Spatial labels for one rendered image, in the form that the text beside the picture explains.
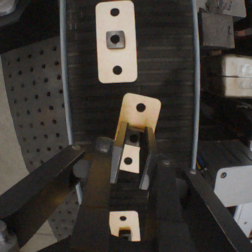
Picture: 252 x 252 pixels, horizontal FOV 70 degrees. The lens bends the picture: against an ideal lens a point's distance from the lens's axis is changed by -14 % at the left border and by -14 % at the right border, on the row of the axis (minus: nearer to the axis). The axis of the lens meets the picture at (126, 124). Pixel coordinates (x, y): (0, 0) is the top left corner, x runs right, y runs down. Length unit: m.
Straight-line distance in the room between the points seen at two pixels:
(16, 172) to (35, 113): 1.18
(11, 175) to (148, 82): 1.82
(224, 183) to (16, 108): 0.72
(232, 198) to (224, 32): 0.26
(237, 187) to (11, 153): 1.71
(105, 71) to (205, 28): 0.15
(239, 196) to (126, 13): 0.31
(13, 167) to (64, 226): 1.03
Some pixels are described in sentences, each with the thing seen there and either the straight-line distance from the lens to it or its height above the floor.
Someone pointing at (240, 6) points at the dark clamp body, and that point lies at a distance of 0.35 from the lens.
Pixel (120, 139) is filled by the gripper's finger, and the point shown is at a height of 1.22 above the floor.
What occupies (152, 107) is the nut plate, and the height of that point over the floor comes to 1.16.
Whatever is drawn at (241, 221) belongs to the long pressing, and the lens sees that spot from 0.58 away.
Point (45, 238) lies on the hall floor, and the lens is 2.31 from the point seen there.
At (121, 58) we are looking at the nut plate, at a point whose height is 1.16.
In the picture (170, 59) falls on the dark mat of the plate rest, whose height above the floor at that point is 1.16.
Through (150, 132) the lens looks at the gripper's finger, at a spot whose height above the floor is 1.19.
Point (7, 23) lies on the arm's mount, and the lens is 0.51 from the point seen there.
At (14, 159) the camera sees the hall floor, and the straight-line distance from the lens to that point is 1.85.
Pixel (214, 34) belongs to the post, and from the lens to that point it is 0.29.
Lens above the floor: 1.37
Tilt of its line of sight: 74 degrees down
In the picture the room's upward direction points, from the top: 168 degrees counter-clockwise
